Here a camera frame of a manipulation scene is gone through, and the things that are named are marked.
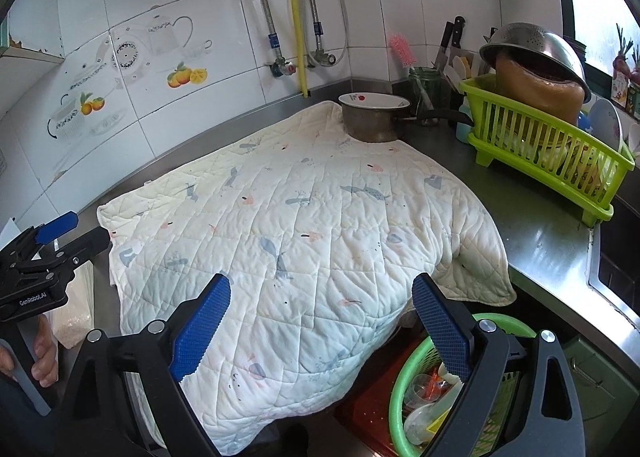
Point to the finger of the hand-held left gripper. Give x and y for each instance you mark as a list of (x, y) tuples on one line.
[(57, 228), (85, 244)]

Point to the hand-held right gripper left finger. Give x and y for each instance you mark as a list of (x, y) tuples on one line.
[(200, 332)]

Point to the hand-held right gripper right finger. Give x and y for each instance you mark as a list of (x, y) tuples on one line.
[(442, 327)]

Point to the orange snack packet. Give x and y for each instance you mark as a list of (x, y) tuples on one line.
[(437, 382)]

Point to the small clear plastic cup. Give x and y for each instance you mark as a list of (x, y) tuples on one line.
[(425, 389)]

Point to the green plastic basket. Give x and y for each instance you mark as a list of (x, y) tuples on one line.
[(400, 387)]

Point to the person's left hand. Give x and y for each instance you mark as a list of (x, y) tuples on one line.
[(46, 352)]

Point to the clear bag of white grains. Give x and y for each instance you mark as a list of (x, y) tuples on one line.
[(75, 312)]

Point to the white quilted mat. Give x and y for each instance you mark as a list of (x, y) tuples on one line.
[(310, 247)]

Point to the steel sink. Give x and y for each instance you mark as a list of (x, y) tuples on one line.
[(617, 262)]

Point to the green plastic dish rack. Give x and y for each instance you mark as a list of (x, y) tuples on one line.
[(545, 157)]

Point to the light blue cup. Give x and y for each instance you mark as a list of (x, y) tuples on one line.
[(464, 124)]

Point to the metal saucepan with white lid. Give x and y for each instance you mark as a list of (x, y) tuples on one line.
[(375, 119)]

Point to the white spatula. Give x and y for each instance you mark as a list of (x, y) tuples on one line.
[(459, 69)]

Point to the brown ceramic pot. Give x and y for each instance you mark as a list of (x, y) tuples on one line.
[(540, 87)]

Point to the white bowl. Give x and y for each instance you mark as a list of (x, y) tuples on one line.
[(607, 124)]

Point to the pink brush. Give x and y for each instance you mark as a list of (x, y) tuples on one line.
[(402, 49)]

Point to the metal colander bowl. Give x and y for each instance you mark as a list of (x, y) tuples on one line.
[(540, 47)]

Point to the windowsill plant ornament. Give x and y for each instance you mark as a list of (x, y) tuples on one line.
[(627, 72)]

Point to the yellow pipe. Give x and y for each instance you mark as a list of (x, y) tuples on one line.
[(300, 12)]

